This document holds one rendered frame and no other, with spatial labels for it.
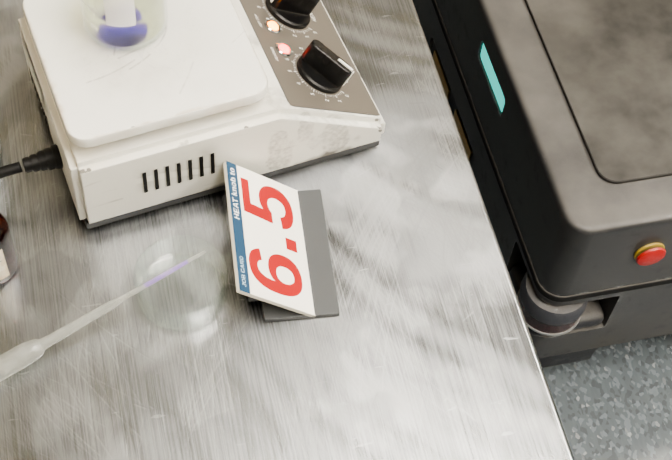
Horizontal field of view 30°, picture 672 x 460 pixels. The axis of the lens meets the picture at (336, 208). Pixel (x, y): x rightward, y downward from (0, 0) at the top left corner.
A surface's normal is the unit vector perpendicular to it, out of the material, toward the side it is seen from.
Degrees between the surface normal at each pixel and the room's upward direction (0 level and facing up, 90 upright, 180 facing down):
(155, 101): 0
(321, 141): 90
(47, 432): 0
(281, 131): 90
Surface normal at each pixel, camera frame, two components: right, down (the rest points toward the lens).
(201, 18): 0.07, -0.55
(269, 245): 0.69, -0.47
